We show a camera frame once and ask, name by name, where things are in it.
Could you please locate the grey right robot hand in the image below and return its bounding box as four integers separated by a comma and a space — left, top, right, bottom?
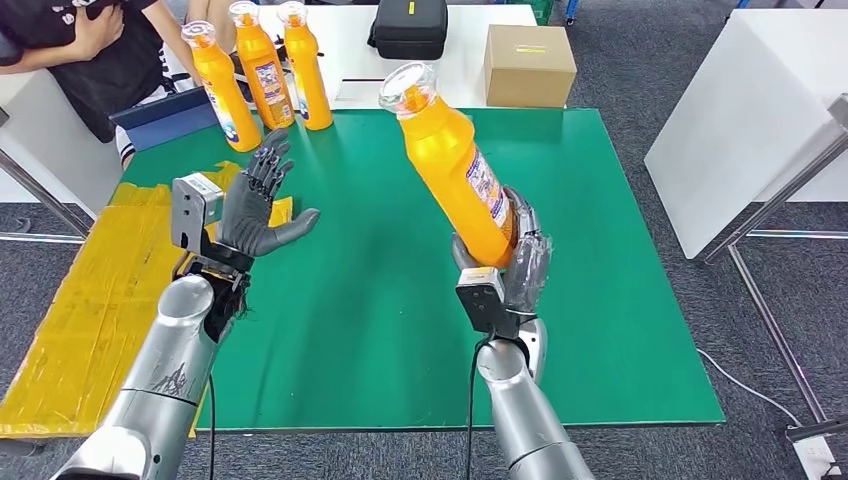
451, 186, 553, 317

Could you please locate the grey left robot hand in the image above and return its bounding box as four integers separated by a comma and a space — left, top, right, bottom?
217, 128, 321, 260

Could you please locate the orange detergent bottle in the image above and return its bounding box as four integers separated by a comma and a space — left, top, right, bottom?
378, 61, 518, 270
180, 19, 264, 154
277, 1, 335, 132
228, 1, 297, 132

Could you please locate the green table mat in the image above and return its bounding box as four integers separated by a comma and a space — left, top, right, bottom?
120, 108, 725, 431

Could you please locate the blue tablet case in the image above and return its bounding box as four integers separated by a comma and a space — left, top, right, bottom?
109, 86, 220, 152

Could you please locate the brown cardboard box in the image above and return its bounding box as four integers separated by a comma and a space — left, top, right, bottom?
482, 24, 578, 109

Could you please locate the yellow taped plastic sheet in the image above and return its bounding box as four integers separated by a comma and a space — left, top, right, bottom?
0, 161, 293, 440

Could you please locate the white desk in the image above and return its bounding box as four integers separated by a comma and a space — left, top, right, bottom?
0, 69, 127, 220

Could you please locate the person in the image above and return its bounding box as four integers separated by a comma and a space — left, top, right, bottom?
185, 0, 233, 56
0, 0, 200, 170

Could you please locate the black carrying case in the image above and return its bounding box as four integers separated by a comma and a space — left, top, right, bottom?
367, 0, 449, 62

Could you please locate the green plastic crate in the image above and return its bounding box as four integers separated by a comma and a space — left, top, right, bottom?
508, 0, 556, 26

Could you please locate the large white table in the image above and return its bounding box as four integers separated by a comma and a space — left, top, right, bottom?
643, 9, 848, 261

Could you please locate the white power strip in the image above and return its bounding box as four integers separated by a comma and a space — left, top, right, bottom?
793, 437, 846, 480

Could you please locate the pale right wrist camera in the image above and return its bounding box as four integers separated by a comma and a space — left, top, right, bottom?
455, 266, 523, 341

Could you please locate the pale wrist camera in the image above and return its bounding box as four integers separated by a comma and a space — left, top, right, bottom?
170, 172, 225, 258
455, 266, 523, 341

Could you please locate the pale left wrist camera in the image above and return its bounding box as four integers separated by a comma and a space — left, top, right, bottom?
170, 172, 225, 258

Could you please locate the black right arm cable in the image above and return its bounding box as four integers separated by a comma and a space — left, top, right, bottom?
464, 334, 495, 480

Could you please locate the metal table leg frame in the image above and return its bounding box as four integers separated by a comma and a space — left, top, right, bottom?
0, 150, 92, 246

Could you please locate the white floor cable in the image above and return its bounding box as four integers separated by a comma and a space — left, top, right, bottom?
696, 349, 804, 429

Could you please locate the metal stand frame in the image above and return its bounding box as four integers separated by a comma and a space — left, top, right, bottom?
700, 92, 848, 446

